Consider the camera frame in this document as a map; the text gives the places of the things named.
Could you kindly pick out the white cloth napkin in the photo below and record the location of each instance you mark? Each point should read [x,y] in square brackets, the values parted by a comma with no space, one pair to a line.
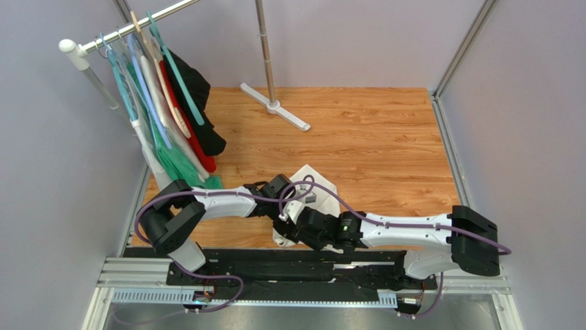
[323,201]

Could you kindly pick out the aluminium frame rail left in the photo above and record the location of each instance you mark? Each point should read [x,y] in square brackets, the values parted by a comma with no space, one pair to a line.
[118,230]

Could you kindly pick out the white slotted cable duct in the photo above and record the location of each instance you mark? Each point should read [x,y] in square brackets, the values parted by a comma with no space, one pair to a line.
[384,299]

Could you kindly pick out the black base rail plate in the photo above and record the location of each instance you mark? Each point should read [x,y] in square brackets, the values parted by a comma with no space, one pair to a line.
[314,275]

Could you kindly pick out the aluminium frame rail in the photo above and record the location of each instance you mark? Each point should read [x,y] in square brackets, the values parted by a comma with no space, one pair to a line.
[118,230]
[450,134]

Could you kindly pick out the white hanging garment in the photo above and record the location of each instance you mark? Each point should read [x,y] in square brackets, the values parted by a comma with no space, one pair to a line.
[174,134]

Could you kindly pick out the blue plastic hanger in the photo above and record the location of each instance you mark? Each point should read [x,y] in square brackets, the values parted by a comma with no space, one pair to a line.
[136,53]

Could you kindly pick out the white clothes rack stand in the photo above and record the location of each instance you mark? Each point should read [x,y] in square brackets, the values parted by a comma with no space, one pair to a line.
[222,38]

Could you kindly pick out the aluminium frame rail right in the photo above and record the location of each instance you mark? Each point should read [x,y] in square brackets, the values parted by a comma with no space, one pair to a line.
[450,134]

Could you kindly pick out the green hanging garment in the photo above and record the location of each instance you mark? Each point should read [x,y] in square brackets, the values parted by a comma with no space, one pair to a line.
[166,165]

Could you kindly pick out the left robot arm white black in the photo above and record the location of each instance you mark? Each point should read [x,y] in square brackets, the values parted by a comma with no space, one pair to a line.
[167,221]

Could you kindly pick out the light teal plastic hanger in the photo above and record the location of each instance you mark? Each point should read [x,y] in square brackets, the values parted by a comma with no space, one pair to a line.
[121,81]

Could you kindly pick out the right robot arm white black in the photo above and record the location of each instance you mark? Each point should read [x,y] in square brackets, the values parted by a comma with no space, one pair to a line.
[461,239]

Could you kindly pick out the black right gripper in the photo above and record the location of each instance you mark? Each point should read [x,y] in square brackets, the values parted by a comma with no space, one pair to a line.
[299,227]

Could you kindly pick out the wooden hanger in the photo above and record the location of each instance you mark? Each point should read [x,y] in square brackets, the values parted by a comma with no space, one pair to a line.
[170,108]

